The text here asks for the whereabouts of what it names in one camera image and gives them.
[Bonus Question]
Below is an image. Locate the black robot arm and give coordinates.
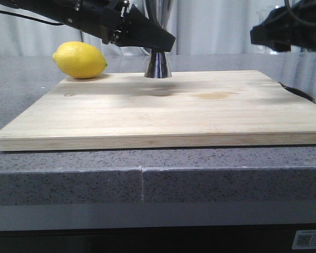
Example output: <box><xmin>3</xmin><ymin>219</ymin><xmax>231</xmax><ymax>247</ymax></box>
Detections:
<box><xmin>0</xmin><ymin>0</ymin><xmax>175</xmax><ymax>52</ymax></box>

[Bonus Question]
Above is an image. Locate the wooden cutting board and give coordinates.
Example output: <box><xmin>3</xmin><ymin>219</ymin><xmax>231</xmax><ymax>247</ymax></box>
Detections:
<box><xmin>0</xmin><ymin>70</ymin><xmax>316</xmax><ymax>151</ymax></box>

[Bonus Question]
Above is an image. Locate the steel double jigger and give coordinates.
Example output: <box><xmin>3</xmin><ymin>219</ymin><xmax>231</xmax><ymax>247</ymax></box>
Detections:
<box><xmin>143</xmin><ymin>0</ymin><xmax>174</xmax><ymax>79</ymax></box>

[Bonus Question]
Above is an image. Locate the clear glass beaker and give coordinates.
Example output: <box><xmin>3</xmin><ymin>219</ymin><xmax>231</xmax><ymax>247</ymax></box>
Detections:
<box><xmin>256</xmin><ymin>5</ymin><xmax>282</xmax><ymax>25</ymax></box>

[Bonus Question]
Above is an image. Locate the black board handle strap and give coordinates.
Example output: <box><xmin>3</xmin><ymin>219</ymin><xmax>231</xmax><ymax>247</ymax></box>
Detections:
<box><xmin>278</xmin><ymin>82</ymin><xmax>315</xmax><ymax>104</ymax></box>

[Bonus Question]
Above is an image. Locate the white QR label sticker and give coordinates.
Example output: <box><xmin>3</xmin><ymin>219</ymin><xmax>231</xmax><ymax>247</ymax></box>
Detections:
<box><xmin>292</xmin><ymin>230</ymin><xmax>316</xmax><ymax>250</ymax></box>

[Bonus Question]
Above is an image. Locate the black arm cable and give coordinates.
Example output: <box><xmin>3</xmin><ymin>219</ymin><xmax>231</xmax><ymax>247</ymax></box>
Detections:
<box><xmin>0</xmin><ymin>7</ymin><xmax>66</xmax><ymax>27</ymax></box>
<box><xmin>283</xmin><ymin>0</ymin><xmax>316</xmax><ymax>27</ymax></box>

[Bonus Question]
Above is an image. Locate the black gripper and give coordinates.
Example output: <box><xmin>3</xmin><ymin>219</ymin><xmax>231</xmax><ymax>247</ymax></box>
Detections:
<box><xmin>250</xmin><ymin>1</ymin><xmax>316</xmax><ymax>52</ymax></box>
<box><xmin>100</xmin><ymin>1</ymin><xmax>175</xmax><ymax>52</ymax></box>

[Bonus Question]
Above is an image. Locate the grey curtain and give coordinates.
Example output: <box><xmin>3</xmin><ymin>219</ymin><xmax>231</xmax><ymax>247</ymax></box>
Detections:
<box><xmin>0</xmin><ymin>0</ymin><xmax>316</xmax><ymax>57</ymax></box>

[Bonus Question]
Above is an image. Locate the yellow lemon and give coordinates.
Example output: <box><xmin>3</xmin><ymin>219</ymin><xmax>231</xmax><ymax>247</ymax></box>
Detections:
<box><xmin>52</xmin><ymin>41</ymin><xmax>107</xmax><ymax>79</ymax></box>

